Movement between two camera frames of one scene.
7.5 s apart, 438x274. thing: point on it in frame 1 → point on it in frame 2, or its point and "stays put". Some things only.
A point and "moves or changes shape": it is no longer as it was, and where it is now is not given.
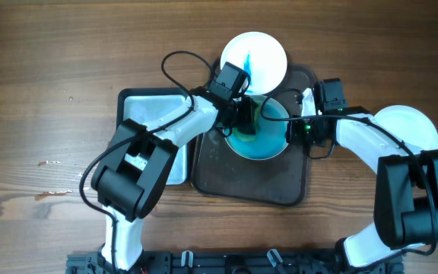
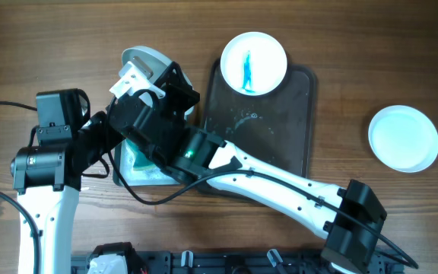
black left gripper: (249, 103) → (100, 120)
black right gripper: (293, 133) → (178, 87)
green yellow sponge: (249, 137) moves or changes shape
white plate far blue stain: (261, 55) stays put
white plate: (411, 125) stays put
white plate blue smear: (271, 137) → (157, 62)
